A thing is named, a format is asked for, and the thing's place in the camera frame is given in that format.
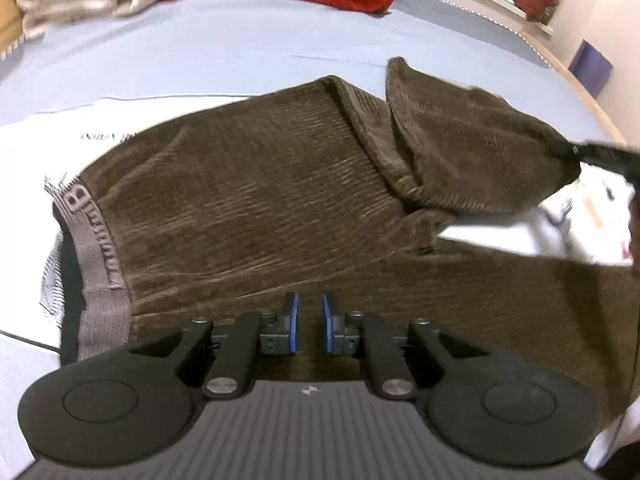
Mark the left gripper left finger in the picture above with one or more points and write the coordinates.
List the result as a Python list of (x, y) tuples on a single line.
[(239, 348)]

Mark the purple box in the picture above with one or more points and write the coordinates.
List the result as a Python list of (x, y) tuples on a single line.
[(591, 68)]

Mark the brown corduroy pants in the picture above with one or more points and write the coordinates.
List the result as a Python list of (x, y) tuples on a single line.
[(326, 188)]

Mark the light blue bed sheet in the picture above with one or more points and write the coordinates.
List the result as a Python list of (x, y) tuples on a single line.
[(251, 47)]

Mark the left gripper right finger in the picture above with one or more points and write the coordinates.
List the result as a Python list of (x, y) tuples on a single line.
[(366, 338)]

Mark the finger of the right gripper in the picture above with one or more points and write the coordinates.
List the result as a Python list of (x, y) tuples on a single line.
[(604, 156)]

